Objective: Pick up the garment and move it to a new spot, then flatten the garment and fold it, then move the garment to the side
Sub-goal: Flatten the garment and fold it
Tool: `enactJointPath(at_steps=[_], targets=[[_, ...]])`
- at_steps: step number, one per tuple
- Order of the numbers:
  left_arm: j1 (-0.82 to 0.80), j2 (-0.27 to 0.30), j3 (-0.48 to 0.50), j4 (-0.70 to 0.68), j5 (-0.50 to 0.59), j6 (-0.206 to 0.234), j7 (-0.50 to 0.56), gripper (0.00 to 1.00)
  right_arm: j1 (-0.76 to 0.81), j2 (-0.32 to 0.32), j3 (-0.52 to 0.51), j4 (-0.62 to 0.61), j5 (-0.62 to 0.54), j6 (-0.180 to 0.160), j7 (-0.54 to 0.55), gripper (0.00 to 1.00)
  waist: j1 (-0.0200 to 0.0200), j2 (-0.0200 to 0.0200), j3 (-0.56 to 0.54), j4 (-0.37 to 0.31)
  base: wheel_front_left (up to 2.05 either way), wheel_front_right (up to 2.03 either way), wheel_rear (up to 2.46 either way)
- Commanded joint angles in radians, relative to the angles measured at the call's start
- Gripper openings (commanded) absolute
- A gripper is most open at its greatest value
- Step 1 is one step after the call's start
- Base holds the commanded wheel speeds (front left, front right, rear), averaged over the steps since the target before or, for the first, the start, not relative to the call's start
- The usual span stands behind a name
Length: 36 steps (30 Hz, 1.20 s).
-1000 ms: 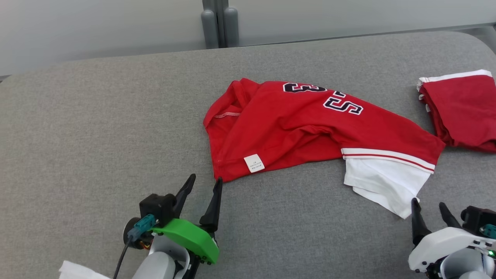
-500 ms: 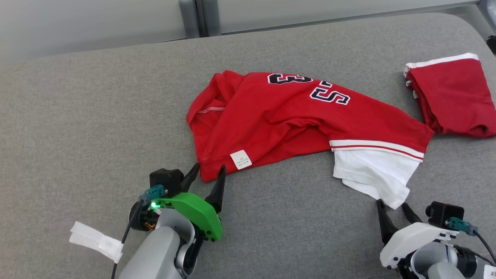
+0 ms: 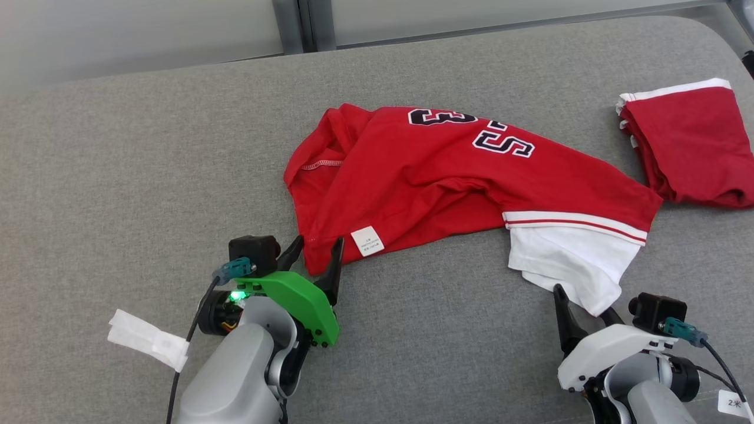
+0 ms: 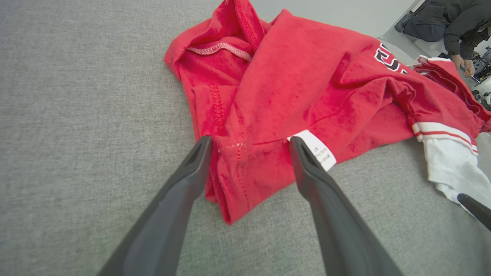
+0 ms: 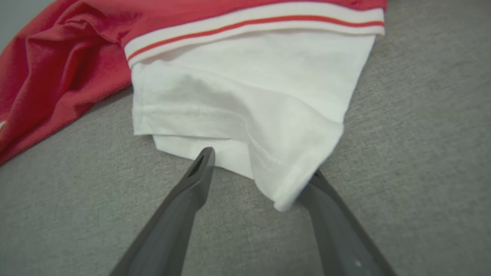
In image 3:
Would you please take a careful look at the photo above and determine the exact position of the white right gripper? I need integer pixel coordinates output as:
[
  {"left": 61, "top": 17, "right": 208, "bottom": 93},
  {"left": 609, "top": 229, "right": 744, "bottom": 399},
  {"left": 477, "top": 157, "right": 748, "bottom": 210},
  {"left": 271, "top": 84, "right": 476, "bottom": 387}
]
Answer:
[{"left": 553, "top": 284, "right": 678, "bottom": 392}]

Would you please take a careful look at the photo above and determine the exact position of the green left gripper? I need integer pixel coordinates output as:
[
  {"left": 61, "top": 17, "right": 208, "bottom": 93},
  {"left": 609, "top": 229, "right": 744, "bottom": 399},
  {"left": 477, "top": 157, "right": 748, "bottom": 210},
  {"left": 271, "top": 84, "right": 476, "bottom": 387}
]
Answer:
[{"left": 236, "top": 234, "right": 345, "bottom": 348}]

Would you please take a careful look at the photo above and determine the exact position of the white tape cable label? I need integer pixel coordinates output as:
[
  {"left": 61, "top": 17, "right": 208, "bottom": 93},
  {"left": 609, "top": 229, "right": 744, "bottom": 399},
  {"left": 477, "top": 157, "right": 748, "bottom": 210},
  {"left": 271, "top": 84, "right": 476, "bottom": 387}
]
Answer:
[{"left": 108, "top": 309, "right": 190, "bottom": 373}]

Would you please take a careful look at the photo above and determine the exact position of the black left cable teal plug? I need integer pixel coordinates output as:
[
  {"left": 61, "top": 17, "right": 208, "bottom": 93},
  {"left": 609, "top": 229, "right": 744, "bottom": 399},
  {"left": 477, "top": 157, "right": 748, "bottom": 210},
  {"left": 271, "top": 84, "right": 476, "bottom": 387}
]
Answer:
[{"left": 166, "top": 257, "right": 257, "bottom": 424}]

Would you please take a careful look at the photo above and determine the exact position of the grey partition post pair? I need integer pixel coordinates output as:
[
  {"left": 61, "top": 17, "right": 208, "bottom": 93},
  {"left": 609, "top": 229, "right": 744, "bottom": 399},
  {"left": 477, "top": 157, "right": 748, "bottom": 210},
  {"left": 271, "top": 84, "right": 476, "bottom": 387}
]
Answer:
[{"left": 272, "top": 0, "right": 336, "bottom": 55}]

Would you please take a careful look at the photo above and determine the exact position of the black right cable teal plug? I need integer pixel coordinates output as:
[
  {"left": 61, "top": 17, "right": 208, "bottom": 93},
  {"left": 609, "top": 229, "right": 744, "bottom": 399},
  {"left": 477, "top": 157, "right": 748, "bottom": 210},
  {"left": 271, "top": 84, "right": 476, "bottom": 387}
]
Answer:
[{"left": 659, "top": 317, "right": 752, "bottom": 407}]

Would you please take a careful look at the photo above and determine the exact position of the red shorts white waistband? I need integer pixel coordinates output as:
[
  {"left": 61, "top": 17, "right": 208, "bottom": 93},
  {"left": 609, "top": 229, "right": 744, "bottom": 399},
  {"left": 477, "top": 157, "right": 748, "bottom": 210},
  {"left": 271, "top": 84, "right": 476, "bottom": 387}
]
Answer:
[{"left": 616, "top": 78, "right": 754, "bottom": 208}]

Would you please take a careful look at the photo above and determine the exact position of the grey partition end frame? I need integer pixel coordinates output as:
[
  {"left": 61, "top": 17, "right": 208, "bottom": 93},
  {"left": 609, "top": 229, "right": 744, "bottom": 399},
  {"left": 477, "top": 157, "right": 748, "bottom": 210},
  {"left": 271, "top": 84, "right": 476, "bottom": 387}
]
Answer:
[{"left": 726, "top": 0, "right": 754, "bottom": 27}]

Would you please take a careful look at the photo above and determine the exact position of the black cable teal plug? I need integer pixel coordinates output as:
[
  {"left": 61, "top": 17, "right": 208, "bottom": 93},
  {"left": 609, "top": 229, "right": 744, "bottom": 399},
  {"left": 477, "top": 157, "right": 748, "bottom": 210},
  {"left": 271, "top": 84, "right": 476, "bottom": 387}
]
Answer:
[
  {"left": 166, "top": 257, "right": 257, "bottom": 424},
  {"left": 659, "top": 317, "right": 752, "bottom": 407}
]

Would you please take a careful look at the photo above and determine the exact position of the red basketball jersey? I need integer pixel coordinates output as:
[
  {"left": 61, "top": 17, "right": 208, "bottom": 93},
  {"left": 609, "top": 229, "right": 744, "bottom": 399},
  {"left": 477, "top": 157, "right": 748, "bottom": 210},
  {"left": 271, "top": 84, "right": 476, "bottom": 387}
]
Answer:
[{"left": 283, "top": 104, "right": 664, "bottom": 317}]

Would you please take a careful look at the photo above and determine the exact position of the white printed cable tag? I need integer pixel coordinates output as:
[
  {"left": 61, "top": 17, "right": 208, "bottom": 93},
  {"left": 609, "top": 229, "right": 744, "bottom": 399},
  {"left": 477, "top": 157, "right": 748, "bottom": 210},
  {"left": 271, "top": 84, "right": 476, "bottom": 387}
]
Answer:
[{"left": 717, "top": 390, "right": 754, "bottom": 420}]

